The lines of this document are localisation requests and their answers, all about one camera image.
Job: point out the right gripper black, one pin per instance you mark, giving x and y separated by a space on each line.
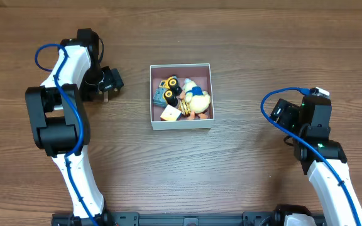
283 112

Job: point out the round yellow wheel toy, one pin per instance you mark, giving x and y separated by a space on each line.
183 106

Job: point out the yellow grey toy truck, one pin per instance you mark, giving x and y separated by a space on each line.
167 92

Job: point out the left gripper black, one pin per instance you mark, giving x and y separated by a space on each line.
106 83

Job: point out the wooden rattle drum toy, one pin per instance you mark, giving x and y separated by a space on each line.
106 97

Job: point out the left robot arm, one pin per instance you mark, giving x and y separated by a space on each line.
60 126

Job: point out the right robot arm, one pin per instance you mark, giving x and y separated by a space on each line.
323 160

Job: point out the colourful puzzle cube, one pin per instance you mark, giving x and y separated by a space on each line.
170 113

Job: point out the white cardboard box pink inside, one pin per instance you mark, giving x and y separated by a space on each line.
200 73

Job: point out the plush duck blue scarf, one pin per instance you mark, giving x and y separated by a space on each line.
199 100

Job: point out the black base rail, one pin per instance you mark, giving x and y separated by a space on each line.
246 218

